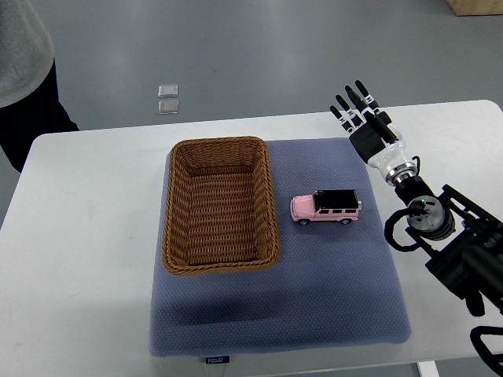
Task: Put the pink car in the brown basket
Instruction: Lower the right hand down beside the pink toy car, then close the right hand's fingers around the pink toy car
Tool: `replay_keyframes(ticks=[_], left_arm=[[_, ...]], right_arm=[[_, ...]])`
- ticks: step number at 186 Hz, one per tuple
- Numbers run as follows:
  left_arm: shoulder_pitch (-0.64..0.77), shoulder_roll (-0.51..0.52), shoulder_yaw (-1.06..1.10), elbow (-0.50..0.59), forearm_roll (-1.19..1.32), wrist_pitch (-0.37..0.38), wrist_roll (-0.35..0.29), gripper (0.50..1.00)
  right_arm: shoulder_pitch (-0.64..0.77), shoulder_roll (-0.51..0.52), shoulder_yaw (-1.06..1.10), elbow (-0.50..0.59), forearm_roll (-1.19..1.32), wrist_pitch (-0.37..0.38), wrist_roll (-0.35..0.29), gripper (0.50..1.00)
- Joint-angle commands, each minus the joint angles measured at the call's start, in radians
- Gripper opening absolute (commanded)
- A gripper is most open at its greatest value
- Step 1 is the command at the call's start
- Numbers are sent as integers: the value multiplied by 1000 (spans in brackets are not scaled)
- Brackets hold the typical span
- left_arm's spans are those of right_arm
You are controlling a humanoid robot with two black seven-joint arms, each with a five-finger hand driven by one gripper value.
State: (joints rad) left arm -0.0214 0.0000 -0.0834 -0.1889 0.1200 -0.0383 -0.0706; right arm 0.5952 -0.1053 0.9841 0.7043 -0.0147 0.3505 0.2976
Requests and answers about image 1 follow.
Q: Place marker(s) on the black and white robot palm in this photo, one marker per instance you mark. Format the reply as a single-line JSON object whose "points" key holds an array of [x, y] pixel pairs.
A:
{"points": [[379, 144]]}

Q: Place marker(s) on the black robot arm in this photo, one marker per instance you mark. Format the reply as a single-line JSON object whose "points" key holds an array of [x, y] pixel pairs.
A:
{"points": [[462, 240]]}

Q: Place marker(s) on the pink toy car black roof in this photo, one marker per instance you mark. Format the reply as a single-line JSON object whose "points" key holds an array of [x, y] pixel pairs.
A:
{"points": [[339, 206]]}

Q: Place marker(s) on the brown wicker basket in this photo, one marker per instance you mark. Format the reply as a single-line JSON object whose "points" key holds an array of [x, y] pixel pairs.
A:
{"points": [[220, 214]]}

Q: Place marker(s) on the wooden box corner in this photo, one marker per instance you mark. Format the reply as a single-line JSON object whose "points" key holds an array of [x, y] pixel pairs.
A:
{"points": [[476, 7]]}

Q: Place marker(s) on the blue-grey padded mat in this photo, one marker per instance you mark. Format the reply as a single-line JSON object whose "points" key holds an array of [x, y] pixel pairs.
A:
{"points": [[334, 285]]}

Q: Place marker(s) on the upper silver floor plate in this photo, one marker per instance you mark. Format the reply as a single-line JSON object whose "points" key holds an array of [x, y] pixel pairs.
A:
{"points": [[168, 90]]}

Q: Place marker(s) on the silver floor plate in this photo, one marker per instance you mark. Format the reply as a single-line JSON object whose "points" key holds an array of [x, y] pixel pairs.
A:
{"points": [[168, 106], [168, 90]]}

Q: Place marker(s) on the lower silver floor plate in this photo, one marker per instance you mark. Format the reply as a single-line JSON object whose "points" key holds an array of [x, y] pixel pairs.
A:
{"points": [[168, 106]]}

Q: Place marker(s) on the person in grey top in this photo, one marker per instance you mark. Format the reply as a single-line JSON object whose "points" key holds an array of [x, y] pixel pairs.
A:
{"points": [[30, 104]]}

